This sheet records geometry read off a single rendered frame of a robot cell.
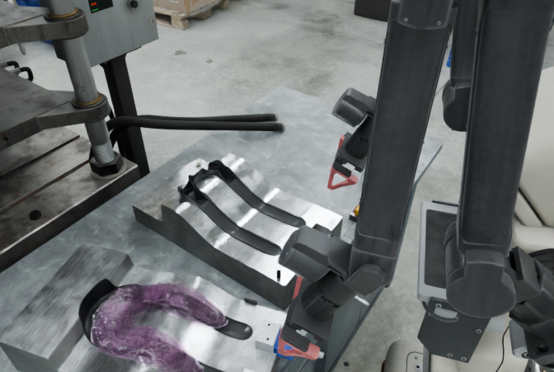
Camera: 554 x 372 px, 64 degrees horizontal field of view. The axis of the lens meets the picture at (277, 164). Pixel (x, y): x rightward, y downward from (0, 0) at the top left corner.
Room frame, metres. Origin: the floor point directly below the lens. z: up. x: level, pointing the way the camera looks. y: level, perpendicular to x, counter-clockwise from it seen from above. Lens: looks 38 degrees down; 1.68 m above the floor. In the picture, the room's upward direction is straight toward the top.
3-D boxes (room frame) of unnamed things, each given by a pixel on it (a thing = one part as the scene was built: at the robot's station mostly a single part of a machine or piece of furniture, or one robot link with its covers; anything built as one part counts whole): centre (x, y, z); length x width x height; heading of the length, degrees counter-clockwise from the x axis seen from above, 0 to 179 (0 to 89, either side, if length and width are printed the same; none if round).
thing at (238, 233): (0.83, 0.10, 0.92); 0.35 x 0.16 x 0.09; 55
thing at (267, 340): (0.48, -0.03, 0.86); 0.13 x 0.05 x 0.05; 72
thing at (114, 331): (0.51, 0.24, 0.90); 0.26 x 0.18 x 0.08; 72
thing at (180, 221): (0.85, 0.11, 0.87); 0.50 x 0.26 x 0.14; 55
